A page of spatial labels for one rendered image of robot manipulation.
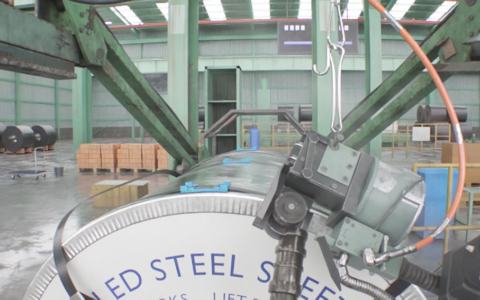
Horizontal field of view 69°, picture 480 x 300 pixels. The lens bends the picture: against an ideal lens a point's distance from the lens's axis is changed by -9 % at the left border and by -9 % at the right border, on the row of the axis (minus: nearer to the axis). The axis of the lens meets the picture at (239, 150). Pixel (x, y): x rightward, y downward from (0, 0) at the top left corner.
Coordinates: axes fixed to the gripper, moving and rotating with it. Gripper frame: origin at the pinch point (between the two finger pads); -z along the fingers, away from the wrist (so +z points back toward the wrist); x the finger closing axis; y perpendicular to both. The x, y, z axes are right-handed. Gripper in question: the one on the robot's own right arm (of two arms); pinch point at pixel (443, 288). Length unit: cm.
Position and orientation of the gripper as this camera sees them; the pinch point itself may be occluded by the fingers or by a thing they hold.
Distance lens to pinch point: 77.1
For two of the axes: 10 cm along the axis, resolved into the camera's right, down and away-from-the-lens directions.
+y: -9.0, -4.3, 1.2
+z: 1.8, -6.0, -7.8
